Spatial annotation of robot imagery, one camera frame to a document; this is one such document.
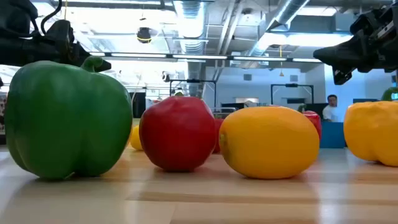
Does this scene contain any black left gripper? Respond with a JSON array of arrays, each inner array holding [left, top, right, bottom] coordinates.
[[0, 19, 112, 73]]

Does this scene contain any red tomato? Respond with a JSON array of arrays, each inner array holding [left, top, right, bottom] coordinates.
[[138, 91, 218, 173]]

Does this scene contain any dark wall monitor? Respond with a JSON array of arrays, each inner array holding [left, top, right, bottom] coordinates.
[[352, 98, 379, 105]]

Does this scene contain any ribbed silver ventilation duct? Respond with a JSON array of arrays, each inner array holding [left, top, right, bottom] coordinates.
[[172, 0, 208, 98]]

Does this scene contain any long white light strip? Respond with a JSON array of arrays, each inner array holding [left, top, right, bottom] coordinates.
[[89, 51, 324, 63]]

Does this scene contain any large orange-yellow lemon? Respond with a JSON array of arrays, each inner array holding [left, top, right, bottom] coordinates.
[[218, 105, 321, 180]]

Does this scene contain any green bell pepper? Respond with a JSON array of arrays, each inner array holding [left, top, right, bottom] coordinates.
[[4, 55, 134, 181]]

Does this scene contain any black ceiling dome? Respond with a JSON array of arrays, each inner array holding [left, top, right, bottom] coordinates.
[[136, 27, 152, 44]]

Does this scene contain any smooth silver ventilation duct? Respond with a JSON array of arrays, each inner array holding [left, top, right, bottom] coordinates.
[[247, 0, 312, 63]]

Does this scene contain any floral cloth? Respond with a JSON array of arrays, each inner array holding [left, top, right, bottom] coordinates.
[[0, 93, 7, 134]]

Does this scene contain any black partition panel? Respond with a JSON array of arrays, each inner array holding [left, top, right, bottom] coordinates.
[[305, 102, 328, 113]]

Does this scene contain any black camera rig frame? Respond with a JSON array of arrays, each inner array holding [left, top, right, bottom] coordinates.
[[271, 83, 315, 105]]

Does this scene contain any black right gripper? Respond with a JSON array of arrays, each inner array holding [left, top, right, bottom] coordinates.
[[313, 2, 398, 86]]

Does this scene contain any black monitor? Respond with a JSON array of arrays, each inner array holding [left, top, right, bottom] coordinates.
[[131, 91, 147, 119]]

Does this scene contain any yellow bell pepper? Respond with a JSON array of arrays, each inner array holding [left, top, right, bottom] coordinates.
[[343, 86, 398, 167]]

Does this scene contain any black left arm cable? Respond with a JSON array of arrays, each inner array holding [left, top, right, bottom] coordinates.
[[39, 0, 63, 35]]

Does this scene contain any red bell pepper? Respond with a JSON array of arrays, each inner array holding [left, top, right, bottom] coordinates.
[[297, 103, 323, 141]]

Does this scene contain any blue bin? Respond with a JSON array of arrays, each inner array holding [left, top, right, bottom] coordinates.
[[319, 121, 347, 149]]

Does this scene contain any small yellow lemon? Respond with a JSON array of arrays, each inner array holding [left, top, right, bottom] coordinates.
[[129, 124, 144, 152]]

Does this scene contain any person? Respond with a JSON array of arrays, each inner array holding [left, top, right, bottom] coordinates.
[[322, 94, 340, 123]]

